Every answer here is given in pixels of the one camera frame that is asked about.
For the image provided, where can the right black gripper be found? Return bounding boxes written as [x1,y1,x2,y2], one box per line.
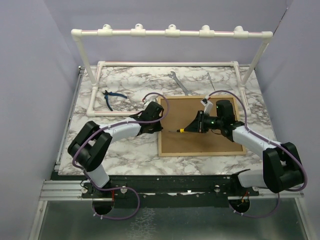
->
[185,110,224,133]

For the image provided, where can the small yellow screwdriver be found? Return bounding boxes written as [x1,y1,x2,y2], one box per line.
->
[168,128,185,133]

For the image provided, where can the wooden picture frame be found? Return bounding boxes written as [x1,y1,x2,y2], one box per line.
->
[157,95,246,157]

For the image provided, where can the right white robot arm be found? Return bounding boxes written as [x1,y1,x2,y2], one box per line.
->
[179,99,305,196]

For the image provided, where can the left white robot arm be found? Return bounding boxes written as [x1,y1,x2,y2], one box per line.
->
[67,101,164,198]

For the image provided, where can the large grey wrench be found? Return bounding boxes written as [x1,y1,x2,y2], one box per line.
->
[168,71,192,96]

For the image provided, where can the white PVC pipe rack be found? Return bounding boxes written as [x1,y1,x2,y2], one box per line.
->
[71,23,274,117]

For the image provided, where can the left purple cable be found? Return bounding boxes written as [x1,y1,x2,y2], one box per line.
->
[72,92,172,220]

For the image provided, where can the blue handled pliers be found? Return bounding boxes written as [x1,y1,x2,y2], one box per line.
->
[102,90,128,112]

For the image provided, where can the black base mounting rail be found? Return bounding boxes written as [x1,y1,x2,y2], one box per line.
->
[81,175,259,209]

